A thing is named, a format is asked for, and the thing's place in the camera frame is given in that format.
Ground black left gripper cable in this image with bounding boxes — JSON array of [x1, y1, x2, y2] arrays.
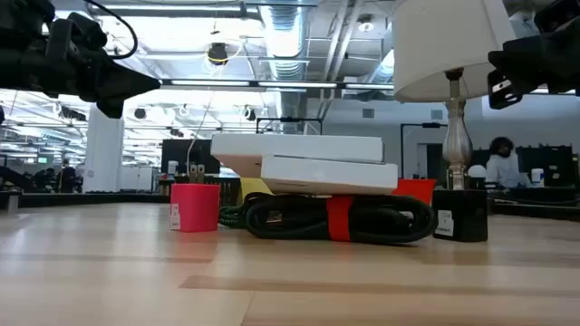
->
[[83, 0, 140, 62]]

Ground green black braided cable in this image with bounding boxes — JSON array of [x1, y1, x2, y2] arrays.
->
[[218, 204, 248, 229]]

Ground white cardboard box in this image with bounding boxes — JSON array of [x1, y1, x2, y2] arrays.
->
[[210, 133, 385, 178], [260, 154, 400, 197]]

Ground silver metal lamp base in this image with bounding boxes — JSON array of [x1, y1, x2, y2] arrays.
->
[[441, 67, 475, 191]]

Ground black computer monitor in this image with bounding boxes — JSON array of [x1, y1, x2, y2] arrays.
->
[[160, 139, 222, 176]]

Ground yellow translucent plastic bin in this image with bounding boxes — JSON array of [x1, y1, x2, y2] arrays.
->
[[238, 177, 276, 205]]

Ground pink USB wall charger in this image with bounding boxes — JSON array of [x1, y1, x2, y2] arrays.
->
[[169, 164, 222, 234]]

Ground black cable with red strap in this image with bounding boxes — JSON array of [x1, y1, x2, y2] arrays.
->
[[244, 193, 439, 246]]

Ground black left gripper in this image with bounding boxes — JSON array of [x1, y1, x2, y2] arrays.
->
[[0, 12, 162, 120]]

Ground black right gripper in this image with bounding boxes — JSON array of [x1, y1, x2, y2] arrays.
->
[[486, 0, 580, 111]]

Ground person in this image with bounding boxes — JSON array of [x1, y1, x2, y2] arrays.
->
[[485, 136, 522, 189], [34, 167, 55, 192], [61, 158, 78, 194]]

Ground red plastic slotted basket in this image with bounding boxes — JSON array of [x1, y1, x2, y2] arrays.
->
[[391, 177, 437, 206]]

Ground black USB wall charger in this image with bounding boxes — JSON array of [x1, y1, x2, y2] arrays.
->
[[431, 188, 489, 244]]

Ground black equipment case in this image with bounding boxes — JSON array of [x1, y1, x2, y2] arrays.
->
[[516, 144, 575, 187]]

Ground white fabric lamp shade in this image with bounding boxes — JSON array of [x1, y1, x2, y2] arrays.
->
[[391, 0, 517, 103]]

